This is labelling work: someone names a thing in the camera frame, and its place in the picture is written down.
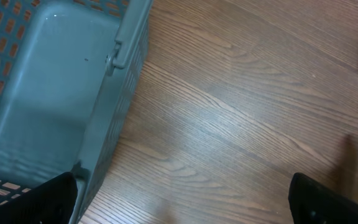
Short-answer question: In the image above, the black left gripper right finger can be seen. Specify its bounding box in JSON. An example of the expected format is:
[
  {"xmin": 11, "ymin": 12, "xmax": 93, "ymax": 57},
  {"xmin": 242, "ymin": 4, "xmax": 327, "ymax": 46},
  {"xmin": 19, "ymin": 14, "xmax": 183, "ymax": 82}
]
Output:
[{"xmin": 288, "ymin": 172, "xmax": 358, "ymax": 224}]

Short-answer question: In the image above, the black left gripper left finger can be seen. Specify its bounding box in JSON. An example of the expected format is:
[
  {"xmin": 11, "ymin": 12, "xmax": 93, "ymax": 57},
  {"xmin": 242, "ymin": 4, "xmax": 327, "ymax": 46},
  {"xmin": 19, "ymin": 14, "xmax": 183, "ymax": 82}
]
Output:
[{"xmin": 0, "ymin": 172, "xmax": 78, "ymax": 224}]

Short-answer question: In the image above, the grey plastic shopping basket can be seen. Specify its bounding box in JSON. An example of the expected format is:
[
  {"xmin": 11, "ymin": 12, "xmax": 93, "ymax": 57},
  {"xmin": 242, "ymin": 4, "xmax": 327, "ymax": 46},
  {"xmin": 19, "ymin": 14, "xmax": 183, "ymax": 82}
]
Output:
[{"xmin": 0, "ymin": 0, "xmax": 152, "ymax": 223}]

